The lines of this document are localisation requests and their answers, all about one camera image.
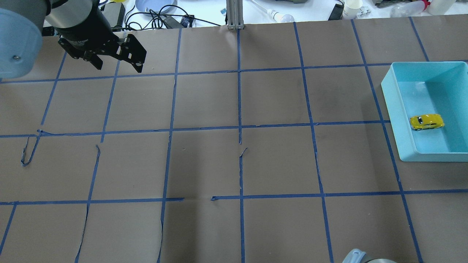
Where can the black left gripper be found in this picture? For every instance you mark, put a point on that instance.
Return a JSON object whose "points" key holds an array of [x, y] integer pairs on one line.
{"points": [[89, 28]]}

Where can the yellow beetle toy car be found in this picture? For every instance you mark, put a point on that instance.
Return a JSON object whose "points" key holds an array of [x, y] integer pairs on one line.
{"points": [[426, 121]]}

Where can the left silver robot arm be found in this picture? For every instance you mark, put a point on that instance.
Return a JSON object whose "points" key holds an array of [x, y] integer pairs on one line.
{"points": [[21, 23]]}

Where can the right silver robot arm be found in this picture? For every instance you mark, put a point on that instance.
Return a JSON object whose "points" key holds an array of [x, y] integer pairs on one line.
{"points": [[359, 256]]}

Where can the blue plate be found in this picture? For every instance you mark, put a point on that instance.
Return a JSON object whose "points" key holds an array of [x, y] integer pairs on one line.
{"points": [[158, 6]]}

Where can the white light bulb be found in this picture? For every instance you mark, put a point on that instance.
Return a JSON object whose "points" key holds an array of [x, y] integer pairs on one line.
{"points": [[279, 17]]}

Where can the white paper cup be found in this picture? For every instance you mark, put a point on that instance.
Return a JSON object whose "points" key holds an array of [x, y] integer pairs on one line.
{"points": [[351, 9]]}

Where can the light blue plastic bin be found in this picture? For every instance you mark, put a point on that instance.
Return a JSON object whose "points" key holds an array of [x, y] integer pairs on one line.
{"points": [[417, 88]]}

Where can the clear plastic squeeze bottle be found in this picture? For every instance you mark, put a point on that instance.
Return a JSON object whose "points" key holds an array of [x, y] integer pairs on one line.
{"points": [[407, 9]]}

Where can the aluminium frame post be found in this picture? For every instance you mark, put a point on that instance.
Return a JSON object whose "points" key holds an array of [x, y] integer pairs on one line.
{"points": [[235, 14]]}

